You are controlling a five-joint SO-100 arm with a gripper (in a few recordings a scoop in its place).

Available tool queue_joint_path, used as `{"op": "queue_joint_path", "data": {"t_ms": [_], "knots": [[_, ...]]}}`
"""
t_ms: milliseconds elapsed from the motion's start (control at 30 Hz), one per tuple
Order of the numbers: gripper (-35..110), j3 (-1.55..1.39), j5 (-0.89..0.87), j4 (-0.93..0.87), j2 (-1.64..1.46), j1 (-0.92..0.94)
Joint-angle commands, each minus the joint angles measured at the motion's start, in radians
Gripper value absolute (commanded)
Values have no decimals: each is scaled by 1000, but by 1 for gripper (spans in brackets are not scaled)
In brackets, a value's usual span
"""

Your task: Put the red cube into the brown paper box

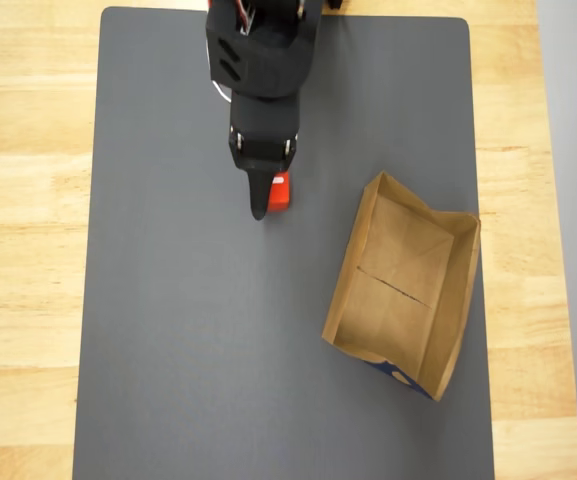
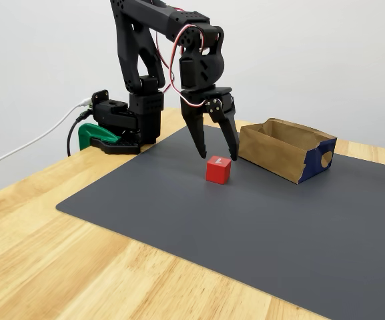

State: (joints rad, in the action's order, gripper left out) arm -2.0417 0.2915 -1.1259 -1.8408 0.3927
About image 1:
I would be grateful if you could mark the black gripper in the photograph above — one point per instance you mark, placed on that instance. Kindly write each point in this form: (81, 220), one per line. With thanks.
(262, 148)

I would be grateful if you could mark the red cube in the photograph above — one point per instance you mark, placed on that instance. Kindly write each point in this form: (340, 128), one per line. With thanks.
(281, 195)

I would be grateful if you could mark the brown paper box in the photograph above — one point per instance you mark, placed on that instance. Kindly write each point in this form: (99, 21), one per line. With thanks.
(398, 300)

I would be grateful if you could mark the grey mat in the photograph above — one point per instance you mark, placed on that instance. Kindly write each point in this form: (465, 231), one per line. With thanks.
(168, 300)

